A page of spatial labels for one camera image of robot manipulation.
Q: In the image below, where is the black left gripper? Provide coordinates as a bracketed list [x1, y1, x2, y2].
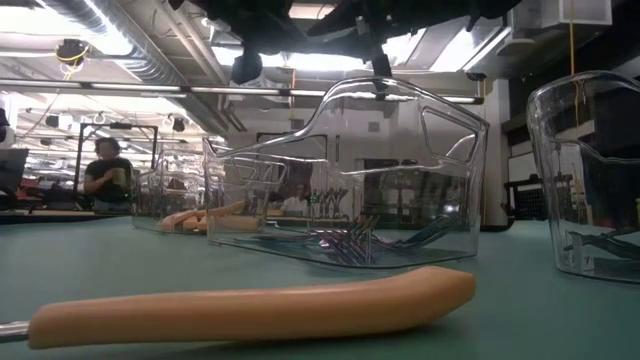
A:
[199, 0, 310, 86]

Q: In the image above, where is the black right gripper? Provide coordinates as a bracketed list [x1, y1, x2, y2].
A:
[305, 0, 401, 101]

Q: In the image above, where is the clear plastic bin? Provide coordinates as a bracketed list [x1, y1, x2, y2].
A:
[202, 74, 491, 272]
[525, 69, 640, 286]
[130, 148, 264, 236]

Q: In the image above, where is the black fork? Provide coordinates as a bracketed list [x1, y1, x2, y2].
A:
[564, 228, 640, 251]
[564, 229, 640, 261]

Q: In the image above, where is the long ceiling light strip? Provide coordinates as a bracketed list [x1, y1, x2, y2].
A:
[0, 78, 485, 105]

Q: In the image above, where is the person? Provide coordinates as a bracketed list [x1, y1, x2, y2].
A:
[279, 183, 312, 217]
[83, 136, 135, 214]

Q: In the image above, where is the white ceiling unit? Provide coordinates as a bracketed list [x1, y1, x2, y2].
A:
[509, 0, 614, 31]

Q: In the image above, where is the black monitor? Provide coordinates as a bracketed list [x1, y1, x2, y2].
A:
[0, 147, 30, 197]

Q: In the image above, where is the green table mat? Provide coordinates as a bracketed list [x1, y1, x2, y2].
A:
[0, 214, 640, 360]

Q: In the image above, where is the black rig frame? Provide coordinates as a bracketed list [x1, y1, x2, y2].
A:
[255, 130, 330, 147]
[74, 122, 160, 211]

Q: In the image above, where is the silver ventilation duct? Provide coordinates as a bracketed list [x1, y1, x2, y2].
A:
[39, 0, 246, 136]

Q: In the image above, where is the yellow cable reel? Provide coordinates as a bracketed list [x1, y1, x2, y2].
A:
[54, 38, 91, 66]

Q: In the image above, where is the black wire rack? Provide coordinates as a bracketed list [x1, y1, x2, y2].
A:
[503, 173, 550, 232]

